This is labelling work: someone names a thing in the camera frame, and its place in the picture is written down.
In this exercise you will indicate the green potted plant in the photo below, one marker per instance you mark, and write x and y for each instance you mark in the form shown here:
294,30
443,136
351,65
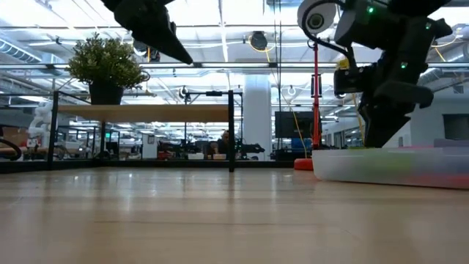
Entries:
106,62

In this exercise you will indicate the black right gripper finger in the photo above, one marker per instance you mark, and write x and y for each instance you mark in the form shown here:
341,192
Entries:
381,128

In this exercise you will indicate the person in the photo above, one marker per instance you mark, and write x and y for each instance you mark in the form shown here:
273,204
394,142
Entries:
221,144

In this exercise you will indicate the black background robot arm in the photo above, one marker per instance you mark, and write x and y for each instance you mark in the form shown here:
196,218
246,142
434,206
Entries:
253,148

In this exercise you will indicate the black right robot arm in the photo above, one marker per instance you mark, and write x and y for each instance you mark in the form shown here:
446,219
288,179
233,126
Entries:
395,22

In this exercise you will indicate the black monitor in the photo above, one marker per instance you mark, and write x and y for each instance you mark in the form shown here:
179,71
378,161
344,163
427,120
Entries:
293,124

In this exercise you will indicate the clear plastic box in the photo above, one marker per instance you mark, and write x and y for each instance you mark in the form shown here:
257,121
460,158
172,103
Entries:
348,168

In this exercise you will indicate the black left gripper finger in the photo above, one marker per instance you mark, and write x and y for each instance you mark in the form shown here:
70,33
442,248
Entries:
154,29

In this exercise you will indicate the white building column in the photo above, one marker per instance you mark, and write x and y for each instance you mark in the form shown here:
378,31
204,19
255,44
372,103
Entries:
256,110

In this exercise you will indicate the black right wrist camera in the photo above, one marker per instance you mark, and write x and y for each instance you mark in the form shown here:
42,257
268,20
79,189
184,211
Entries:
348,82

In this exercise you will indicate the wooden shelf with black legs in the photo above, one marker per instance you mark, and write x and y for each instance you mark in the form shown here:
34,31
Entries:
146,113

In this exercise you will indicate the red desk lamp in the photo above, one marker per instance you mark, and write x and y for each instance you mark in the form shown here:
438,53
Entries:
316,110

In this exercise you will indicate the black aluminium table frame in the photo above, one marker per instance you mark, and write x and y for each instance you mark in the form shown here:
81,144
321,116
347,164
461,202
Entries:
146,164

